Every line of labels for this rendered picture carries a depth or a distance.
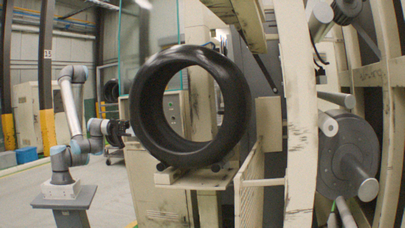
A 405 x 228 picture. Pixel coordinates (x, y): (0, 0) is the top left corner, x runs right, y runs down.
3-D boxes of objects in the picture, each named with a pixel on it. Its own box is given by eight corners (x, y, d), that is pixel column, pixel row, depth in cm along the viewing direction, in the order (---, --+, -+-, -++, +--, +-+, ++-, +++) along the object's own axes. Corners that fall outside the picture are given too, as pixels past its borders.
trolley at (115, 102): (134, 153, 668) (127, 68, 654) (161, 154, 645) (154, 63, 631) (101, 165, 540) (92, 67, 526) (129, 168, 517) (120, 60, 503)
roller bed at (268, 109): (260, 146, 184) (258, 97, 182) (282, 144, 180) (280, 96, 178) (257, 153, 165) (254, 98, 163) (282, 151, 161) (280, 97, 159)
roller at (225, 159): (227, 148, 175) (234, 150, 174) (224, 155, 175) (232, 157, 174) (211, 162, 141) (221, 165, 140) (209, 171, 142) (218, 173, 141)
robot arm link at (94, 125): (94, 132, 174) (93, 116, 173) (108, 135, 171) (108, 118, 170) (86, 134, 165) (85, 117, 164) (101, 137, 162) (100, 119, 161)
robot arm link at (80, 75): (66, 163, 197) (67, 64, 187) (84, 161, 210) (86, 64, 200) (73, 170, 187) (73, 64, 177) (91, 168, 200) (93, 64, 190)
